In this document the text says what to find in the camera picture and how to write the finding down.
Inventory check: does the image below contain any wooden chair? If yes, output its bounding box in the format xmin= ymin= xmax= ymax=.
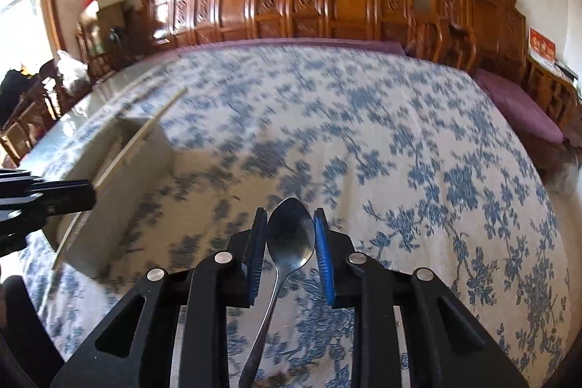
xmin=0 ymin=65 xmax=63 ymax=167

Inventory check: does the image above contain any grey utensil holder box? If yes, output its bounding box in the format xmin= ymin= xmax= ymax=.
xmin=43 ymin=113 xmax=189 ymax=280

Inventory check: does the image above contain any blue floral tablecloth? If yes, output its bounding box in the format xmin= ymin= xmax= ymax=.
xmin=18 ymin=43 xmax=574 ymax=388

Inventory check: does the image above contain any white plastic bag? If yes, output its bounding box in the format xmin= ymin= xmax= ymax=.
xmin=55 ymin=51 xmax=90 ymax=96
xmin=546 ymin=146 xmax=582 ymax=189

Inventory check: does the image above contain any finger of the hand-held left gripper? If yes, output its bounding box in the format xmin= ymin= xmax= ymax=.
xmin=0 ymin=170 xmax=97 ymax=255

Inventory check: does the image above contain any black bag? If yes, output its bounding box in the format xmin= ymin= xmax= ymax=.
xmin=0 ymin=70 xmax=33 ymax=121

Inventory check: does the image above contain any carved wooden armchair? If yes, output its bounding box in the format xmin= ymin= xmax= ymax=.
xmin=430 ymin=0 xmax=579 ymax=143

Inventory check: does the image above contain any purple sofa cushion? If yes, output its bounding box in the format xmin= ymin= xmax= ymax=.
xmin=177 ymin=37 xmax=407 ymax=58

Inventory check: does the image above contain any person's dark clothing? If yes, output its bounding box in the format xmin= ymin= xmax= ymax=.
xmin=0 ymin=274 xmax=65 ymax=388

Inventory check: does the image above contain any purple armchair cushion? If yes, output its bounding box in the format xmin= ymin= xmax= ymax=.
xmin=475 ymin=69 xmax=565 ymax=144

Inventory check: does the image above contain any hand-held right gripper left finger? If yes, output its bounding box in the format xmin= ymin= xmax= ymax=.
xmin=50 ymin=207 xmax=269 ymax=388

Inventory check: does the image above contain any red box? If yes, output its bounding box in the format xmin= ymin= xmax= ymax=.
xmin=527 ymin=28 xmax=557 ymax=62

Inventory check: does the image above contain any plain metal spoon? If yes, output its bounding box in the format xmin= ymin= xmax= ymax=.
xmin=239 ymin=197 xmax=316 ymax=388

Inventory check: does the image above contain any dark wooden cabinet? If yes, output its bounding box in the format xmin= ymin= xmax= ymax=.
xmin=75 ymin=4 xmax=138 ymax=73

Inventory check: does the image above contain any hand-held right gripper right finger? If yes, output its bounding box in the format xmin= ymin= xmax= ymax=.
xmin=313 ymin=207 xmax=530 ymax=388

